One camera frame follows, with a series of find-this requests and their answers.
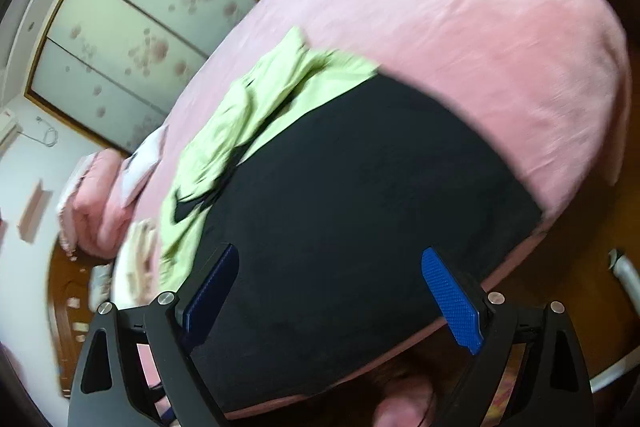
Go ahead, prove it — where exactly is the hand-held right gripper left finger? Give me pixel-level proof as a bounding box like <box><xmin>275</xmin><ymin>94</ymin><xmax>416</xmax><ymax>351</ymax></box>
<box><xmin>67</xmin><ymin>243</ymin><xmax>240</xmax><ymax>427</ymax></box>

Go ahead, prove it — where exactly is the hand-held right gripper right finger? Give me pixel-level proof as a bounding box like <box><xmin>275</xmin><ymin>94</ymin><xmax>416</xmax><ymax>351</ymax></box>
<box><xmin>421</xmin><ymin>247</ymin><xmax>596</xmax><ymax>427</ymax></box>

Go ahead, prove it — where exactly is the green and black hooded jacket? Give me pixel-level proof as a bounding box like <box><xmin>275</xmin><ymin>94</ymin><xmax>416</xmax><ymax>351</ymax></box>
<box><xmin>159</xmin><ymin>26</ymin><xmax>545</xmax><ymax>418</ymax></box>

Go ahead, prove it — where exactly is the folded white cloth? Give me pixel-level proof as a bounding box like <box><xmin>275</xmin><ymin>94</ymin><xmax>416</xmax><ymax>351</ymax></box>
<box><xmin>125</xmin><ymin>219</ymin><xmax>163</xmax><ymax>303</ymax></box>

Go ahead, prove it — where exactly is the grey patterned cloth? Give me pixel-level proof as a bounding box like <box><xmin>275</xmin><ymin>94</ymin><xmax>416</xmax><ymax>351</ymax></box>
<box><xmin>90</xmin><ymin>264</ymin><xmax>113</xmax><ymax>308</ymax></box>

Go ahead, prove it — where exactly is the folded pink quilt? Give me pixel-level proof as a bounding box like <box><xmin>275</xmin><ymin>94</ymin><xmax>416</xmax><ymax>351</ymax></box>
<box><xmin>56</xmin><ymin>149</ymin><xmax>133</xmax><ymax>265</ymax></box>

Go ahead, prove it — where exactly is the wooden headboard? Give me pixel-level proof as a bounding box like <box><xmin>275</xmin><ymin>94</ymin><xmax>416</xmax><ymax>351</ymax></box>
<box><xmin>47</xmin><ymin>239</ymin><xmax>118</xmax><ymax>400</ymax></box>

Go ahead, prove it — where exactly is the white pillow with blue print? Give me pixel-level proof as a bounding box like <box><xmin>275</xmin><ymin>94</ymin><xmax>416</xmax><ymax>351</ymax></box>
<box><xmin>120</xmin><ymin>127</ymin><xmax>168</xmax><ymax>208</ymax></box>

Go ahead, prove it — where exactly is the white chair base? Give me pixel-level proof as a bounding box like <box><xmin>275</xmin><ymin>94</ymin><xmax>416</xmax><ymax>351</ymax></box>
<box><xmin>590</xmin><ymin>248</ymin><xmax>640</xmax><ymax>395</ymax></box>

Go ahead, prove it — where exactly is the white air conditioner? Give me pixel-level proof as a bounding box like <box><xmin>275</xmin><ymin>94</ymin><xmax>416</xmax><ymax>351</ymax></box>
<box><xmin>0</xmin><ymin>107</ymin><xmax>21</xmax><ymax>152</ymax></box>

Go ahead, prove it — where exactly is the pink bed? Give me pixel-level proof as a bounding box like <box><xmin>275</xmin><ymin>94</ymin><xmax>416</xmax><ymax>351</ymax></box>
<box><xmin>112</xmin><ymin>0</ymin><xmax>633</xmax><ymax>423</ymax></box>

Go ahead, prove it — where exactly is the floral panel wardrobe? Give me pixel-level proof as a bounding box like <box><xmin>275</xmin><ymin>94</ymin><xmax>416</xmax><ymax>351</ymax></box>
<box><xmin>25</xmin><ymin>0</ymin><xmax>266</xmax><ymax>152</ymax></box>

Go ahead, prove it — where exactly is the pink wall shelf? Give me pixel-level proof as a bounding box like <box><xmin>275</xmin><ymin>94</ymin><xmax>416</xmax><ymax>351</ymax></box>
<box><xmin>19</xmin><ymin>179</ymin><xmax>53</xmax><ymax>243</ymax></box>

